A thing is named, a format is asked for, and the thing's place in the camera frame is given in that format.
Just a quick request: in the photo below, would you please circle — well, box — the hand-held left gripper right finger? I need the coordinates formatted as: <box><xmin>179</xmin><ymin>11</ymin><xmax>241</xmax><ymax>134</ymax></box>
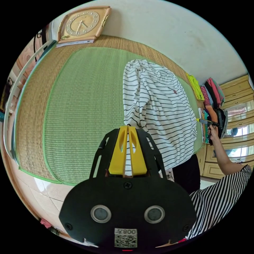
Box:
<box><xmin>129</xmin><ymin>126</ymin><xmax>148</xmax><ymax>177</ymax></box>

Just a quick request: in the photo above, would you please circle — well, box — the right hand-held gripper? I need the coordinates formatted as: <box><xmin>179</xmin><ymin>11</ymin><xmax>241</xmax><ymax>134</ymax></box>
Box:
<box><xmin>196</xmin><ymin>110</ymin><xmax>228</xmax><ymax>139</ymax></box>

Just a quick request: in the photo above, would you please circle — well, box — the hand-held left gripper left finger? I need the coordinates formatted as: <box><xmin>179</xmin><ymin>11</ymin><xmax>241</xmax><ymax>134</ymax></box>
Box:
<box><xmin>108</xmin><ymin>126</ymin><xmax>129</xmax><ymax>176</ymax></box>

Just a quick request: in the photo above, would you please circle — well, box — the white striped t-shirt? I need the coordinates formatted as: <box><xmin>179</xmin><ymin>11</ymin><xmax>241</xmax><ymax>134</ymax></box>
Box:
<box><xmin>122</xmin><ymin>59</ymin><xmax>198</xmax><ymax>176</ymax></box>

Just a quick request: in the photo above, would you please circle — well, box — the person's right forearm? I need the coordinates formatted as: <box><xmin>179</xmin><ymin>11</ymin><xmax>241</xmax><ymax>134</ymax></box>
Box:
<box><xmin>210</xmin><ymin>136</ymin><xmax>242</xmax><ymax>176</ymax></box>

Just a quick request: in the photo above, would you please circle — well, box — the person's right hand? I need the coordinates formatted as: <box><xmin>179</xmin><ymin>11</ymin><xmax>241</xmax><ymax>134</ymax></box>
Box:
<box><xmin>207</xmin><ymin>125</ymin><xmax>219</xmax><ymax>147</ymax></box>

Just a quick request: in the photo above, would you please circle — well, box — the pile of clothes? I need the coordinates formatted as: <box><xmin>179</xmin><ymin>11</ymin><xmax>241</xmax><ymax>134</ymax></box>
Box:
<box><xmin>185</xmin><ymin>73</ymin><xmax>229</xmax><ymax>144</ymax></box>

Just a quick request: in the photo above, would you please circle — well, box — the yellow wooden cupboard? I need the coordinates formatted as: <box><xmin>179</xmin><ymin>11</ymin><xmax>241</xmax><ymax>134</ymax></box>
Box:
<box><xmin>200</xmin><ymin>74</ymin><xmax>254</xmax><ymax>180</ymax></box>

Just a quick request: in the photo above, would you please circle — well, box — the bed with green woven mat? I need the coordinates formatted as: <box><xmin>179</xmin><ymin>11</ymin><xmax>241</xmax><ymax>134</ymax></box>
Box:
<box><xmin>11</xmin><ymin>35</ymin><xmax>207</xmax><ymax>186</ymax></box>

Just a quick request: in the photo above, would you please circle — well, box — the person's body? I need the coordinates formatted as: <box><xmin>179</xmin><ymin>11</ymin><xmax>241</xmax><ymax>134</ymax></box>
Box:
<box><xmin>172</xmin><ymin>154</ymin><xmax>253</xmax><ymax>244</ymax></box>

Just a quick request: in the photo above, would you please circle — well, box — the thin white book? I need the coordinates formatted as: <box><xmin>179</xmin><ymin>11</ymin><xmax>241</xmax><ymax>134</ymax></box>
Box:
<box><xmin>56</xmin><ymin>39</ymin><xmax>95</xmax><ymax>48</ymax></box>

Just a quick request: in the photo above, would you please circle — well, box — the square beige wall clock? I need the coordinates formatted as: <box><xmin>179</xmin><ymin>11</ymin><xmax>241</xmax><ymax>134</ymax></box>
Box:
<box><xmin>57</xmin><ymin>6</ymin><xmax>111</xmax><ymax>44</ymax></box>

